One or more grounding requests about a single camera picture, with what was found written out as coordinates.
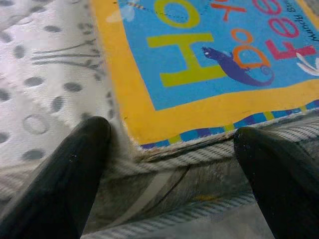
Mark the blue yellow children's book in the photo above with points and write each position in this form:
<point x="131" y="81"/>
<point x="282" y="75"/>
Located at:
<point x="199" y="62"/>

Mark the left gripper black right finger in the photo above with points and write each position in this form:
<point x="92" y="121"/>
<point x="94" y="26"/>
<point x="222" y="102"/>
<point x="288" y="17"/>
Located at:
<point x="284" y="189"/>

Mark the grey quilted mattress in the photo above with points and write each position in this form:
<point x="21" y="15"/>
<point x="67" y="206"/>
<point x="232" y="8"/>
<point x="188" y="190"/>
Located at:
<point x="37" y="74"/>

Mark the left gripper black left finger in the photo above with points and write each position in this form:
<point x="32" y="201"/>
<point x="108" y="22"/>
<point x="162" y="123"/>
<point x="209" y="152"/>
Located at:
<point x="54" y="189"/>

